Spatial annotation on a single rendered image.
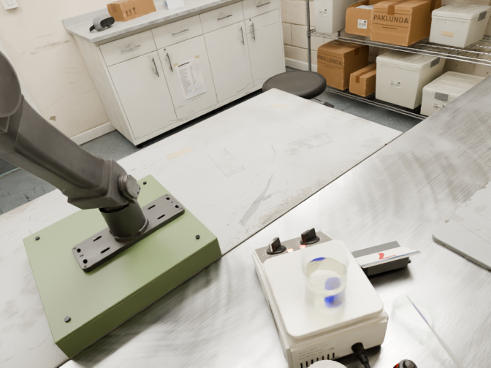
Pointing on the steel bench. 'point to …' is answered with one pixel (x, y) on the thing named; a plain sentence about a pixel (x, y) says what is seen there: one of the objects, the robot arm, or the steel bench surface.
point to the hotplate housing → (370, 334)
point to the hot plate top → (282, 274)
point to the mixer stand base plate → (470, 228)
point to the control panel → (287, 247)
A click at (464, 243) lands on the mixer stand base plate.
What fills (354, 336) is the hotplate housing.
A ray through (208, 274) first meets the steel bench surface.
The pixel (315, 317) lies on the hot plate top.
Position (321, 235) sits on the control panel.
